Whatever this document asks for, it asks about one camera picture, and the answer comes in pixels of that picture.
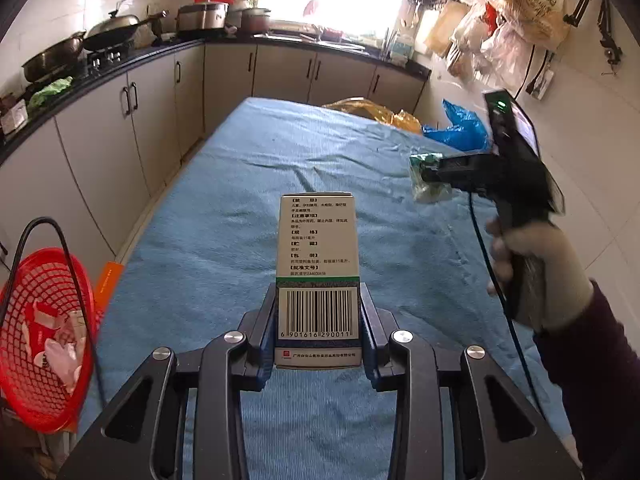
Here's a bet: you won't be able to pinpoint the black cable with plug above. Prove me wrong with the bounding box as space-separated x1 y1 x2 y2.
515 42 553 99

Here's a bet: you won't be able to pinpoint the green cloth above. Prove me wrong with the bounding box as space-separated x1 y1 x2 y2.
27 76 74 111

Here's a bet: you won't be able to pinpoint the red torn packet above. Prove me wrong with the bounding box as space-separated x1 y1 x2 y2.
27 297 76 334

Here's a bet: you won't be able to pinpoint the silver pot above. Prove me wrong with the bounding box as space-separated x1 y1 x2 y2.
225 0 251 29

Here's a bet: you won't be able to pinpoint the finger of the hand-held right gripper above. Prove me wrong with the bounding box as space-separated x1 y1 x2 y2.
420 153 499 197

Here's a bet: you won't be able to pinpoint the beige base cabinets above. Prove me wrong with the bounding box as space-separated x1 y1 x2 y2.
0 40 431 281

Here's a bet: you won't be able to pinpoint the black wall hook rack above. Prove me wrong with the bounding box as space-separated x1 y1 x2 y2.
562 0 625 67

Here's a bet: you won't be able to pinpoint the dark frying pan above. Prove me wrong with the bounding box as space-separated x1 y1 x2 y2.
21 31 87 84

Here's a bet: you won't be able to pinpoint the yellow plastic bag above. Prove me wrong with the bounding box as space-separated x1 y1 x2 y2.
322 99 424 135

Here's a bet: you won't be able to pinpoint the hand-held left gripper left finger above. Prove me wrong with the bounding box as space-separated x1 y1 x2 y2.
57 282 279 480

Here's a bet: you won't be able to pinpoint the black kitchen countertop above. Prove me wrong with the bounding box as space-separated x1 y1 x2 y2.
0 30 432 161

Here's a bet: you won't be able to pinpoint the person's right forearm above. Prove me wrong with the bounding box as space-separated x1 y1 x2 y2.
532 280 640 480

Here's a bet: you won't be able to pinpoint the orange cardboard box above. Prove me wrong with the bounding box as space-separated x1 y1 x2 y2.
92 261 126 315

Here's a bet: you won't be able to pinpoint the white wall socket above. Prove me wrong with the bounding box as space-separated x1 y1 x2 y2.
526 68 556 101

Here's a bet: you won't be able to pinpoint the person's right hand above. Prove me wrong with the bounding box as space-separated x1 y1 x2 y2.
485 217 595 334

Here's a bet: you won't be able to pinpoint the steel rice cooker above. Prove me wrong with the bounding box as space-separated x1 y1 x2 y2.
176 2 230 34

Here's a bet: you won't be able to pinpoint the gas stove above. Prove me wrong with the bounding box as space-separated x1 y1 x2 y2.
20 44 136 92

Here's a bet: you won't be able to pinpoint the brown pot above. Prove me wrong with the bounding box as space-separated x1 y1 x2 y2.
240 7 272 36

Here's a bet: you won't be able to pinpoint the black wok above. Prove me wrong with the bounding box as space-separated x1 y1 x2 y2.
82 5 169 54

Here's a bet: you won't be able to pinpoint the white green medicine box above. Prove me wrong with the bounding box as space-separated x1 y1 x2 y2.
274 192 364 372

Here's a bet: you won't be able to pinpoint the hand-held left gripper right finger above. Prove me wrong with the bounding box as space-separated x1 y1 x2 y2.
359 282 584 480

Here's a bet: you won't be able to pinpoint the bunch of hanging plastic bags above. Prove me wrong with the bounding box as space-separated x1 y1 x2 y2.
422 0 572 96

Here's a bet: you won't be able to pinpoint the white utensil holder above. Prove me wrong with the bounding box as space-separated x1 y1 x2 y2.
385 25 417 64

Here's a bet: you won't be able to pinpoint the green white packet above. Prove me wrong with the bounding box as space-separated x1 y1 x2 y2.
409 152 453 205

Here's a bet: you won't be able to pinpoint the blue plastic bag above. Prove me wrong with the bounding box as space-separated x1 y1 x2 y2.
422 99 492 154

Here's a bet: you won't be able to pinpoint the red plastic basket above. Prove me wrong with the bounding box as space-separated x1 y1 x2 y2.
0 247 100 435

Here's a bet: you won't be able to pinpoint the crumpled white tissue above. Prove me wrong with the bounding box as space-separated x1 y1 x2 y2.
42 335 87 392

